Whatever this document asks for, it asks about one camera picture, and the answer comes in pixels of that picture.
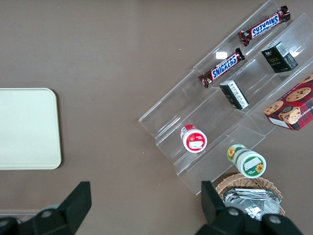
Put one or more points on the cream rectangular plastic tray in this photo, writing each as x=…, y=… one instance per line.
x=24, y=127

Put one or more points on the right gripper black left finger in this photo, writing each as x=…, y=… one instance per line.
x=71, y=210

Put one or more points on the red-lid white cup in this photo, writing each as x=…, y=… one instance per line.
x=194, y=140

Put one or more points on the light wicker basket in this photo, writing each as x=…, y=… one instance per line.
x=244, y=182

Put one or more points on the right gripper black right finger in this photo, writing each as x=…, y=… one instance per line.
x=215, y=210

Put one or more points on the Snickers chocolate bar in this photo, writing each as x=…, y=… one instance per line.
x=265, y=25
x=223, y=66

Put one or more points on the silver foil container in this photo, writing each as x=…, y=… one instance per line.
x=254, y=203

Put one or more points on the small black carton box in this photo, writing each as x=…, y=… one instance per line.
x=232, y=95
x=277, y=61

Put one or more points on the green-lid sunflower cup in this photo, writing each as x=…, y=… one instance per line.
x=252, y=164

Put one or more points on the clear acrylic stepped shelf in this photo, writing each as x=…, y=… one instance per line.
x=171, y=117

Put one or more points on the red tartan cookie box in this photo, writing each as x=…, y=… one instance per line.
x=293, y=107

